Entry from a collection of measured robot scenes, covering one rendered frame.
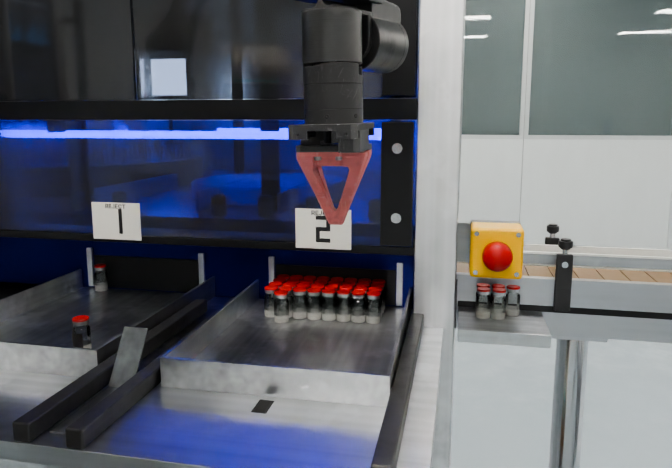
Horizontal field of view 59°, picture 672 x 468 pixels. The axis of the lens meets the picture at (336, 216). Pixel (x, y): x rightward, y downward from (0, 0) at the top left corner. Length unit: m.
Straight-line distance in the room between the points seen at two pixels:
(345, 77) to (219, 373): 0.35
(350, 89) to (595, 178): 5.07
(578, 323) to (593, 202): 4.61
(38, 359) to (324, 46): 0.50
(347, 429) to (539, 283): 0.48
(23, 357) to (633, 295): 0.85
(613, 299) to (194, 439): 0.67
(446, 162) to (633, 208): 4.88
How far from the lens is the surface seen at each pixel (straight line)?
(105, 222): 1.02
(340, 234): 0.88
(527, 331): 0.91
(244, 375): 0.68
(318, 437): 0.61
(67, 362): 0.79
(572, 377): 1.09
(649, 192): 5.70
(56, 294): 1.12
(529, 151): 5.48
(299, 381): 0.67
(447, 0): 0.86
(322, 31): 0.56
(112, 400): 0.67
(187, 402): 0.69
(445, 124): 0.84
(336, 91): 0.56
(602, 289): 1.01
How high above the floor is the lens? 1.18
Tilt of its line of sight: 9 degrees down
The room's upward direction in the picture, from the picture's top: straight up
